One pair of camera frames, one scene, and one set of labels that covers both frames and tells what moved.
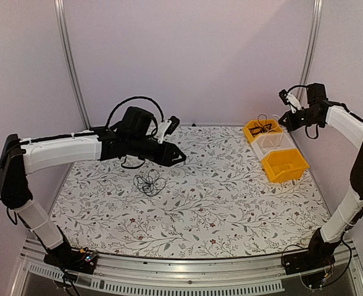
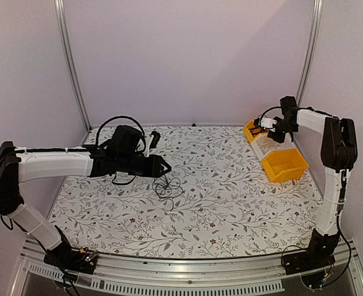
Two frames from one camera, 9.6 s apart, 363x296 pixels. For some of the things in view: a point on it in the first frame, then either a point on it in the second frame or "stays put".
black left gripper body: (158, 157) -> (151, 171)
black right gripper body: (297, 124) -> (287, 127)
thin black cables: (151, 184) -> (167, 189)
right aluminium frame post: (310, 49) stays put
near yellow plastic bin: (284, 165) stays put
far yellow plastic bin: (254, 127) stays put
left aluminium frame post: (60, 6) stays put
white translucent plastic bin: (265, 142) stays put
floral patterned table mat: (219, 201) stays put
